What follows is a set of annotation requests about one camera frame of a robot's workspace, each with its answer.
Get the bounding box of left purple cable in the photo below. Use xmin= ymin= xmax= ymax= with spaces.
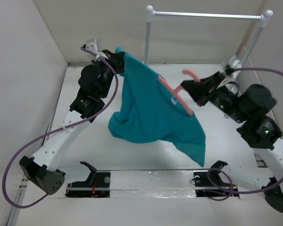
xmin=1 ymin=46 xmax=120 ymax=209

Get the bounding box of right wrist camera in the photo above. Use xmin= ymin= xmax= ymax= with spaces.
xmin=221 ymin=55 xmax=241 ymax=79

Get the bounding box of pink plastic hanger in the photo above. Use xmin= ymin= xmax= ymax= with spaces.
xmin=157 ymin=69 xmax=200 ymax=117

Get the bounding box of white metal clothes rack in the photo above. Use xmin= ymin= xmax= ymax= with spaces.
xmin=141 ymin=4 xmax=273 ymax=66

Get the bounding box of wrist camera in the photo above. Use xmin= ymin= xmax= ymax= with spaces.
xmin=83 ymin=38 xmax=102 ymax=54
xmin=221 ymin=55 xmax=241 ymax=79

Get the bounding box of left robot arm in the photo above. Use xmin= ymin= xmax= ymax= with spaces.
xmin=19 ymin=50 xmax=125 ymax=195

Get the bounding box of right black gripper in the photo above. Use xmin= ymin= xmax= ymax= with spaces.
xmin=181 ymin=70 xmax=249 ymax=123

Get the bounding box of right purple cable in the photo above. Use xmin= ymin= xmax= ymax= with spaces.
xmin=207 ymin=67 xmax=283 ymax=201

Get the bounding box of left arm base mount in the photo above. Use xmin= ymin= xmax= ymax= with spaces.
xmin=65 ymin=161 xmax=111 ymax=198

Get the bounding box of teal t shirt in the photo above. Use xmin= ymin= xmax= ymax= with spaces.
xmin=108 ymin=52 xmax=206 ymax=167

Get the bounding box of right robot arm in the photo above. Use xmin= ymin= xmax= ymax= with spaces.
xmin=181 ymin=69 xmax=283 ymax=213

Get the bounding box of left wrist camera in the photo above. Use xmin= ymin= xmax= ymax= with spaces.
xmin=83 ymin=38 xmax=102 ymax=54

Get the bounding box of purple cable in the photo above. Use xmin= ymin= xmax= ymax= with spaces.
xmin=207 ymin=67 xmax=283 ymax=201
xmin=1 ymin=46 xmax=120 ymax=209

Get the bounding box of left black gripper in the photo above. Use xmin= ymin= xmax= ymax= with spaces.
xmin=90 ymin=50 xmax=125 ymax=99

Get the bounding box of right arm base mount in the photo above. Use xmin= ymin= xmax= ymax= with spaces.
xmin=190 ymin=161 xmax=240 ymax=202

